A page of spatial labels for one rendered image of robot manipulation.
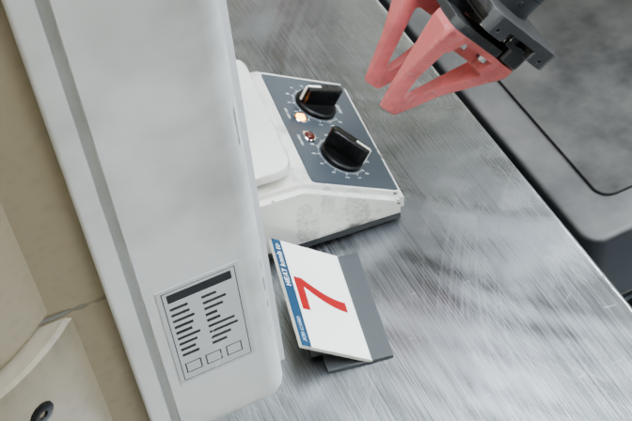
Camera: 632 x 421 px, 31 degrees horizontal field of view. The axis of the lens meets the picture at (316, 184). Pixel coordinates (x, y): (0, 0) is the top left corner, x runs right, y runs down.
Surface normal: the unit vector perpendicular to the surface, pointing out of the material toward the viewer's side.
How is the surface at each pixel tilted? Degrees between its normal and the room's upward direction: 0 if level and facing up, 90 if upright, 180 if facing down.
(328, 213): 90
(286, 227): 90
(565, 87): 0
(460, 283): 0
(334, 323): 40
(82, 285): 90
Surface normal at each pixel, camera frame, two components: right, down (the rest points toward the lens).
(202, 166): 0.43, 0.65
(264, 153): -0.07, -0.66
